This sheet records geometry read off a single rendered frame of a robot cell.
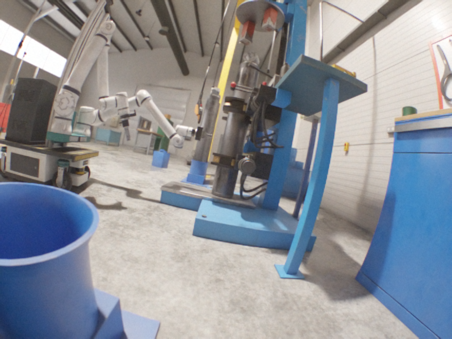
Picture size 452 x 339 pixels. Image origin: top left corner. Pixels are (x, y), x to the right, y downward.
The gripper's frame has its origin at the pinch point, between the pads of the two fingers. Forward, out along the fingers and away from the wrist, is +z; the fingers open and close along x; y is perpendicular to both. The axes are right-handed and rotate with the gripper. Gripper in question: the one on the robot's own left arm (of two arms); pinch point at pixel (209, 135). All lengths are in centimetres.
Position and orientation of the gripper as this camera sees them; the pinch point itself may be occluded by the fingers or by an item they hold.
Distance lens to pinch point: 180.2
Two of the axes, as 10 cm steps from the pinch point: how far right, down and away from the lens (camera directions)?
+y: -0.4, -0.7, 10.0
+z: 9.8, 2.1, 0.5
